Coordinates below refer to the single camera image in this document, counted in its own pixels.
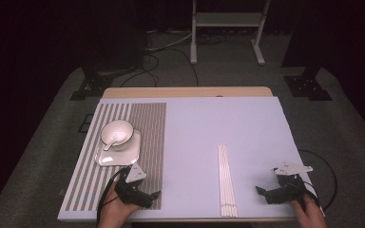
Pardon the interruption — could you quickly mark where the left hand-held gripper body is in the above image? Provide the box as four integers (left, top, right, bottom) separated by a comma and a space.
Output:
113, 162, 153, 207

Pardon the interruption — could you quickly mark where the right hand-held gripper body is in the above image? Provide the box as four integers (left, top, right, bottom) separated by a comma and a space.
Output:
274, 161, 314, 203

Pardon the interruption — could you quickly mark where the white square plate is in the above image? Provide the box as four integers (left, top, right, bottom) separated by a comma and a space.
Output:
94, 128, 143, 167

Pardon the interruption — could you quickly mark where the row of white chopsticks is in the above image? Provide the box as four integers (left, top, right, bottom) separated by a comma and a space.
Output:
218, 144, 239, 219

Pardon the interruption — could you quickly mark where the person's left hand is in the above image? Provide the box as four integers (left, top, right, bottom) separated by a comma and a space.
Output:
98, 180, 141, 228

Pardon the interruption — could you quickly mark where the person's right hand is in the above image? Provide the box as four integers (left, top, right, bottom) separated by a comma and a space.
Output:
290, 193, 327, 228

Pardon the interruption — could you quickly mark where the white ceramic spoon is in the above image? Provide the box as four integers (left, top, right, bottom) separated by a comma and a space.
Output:
103, 130, 128, 152

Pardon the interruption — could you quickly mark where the striped brown placemat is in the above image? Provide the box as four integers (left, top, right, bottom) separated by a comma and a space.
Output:
64, 102, 167, 212

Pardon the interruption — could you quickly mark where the white ceramic bowl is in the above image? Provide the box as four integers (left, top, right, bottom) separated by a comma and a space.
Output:
100, 119, 135, 147

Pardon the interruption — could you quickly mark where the black stand base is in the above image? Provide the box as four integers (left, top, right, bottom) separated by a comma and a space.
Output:
69, 65, 141, 102
281, 63, 333, 102

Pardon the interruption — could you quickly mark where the wooden table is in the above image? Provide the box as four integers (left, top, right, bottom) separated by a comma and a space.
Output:
103, 86, 274, 99

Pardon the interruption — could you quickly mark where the white metal stand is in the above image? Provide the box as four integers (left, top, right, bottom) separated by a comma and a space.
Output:
189, 0, 271, 66

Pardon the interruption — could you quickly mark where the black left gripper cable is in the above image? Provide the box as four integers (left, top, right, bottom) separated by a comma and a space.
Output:
96, 166, 131, 227

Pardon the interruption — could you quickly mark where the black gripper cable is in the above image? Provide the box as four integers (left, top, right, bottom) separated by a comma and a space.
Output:
96, 166, 131, 227
298, 148, 338, 212

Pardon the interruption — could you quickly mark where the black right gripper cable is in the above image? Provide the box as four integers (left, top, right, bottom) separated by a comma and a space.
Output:
298, 148, 338, 212

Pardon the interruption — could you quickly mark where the black floor cable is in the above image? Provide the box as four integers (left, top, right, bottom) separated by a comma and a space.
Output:
119, 53, 160, 88
167, 47, 200, 87

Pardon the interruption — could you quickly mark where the white floor cable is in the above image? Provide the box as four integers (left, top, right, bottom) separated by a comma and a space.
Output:
145, 31, 194, 52

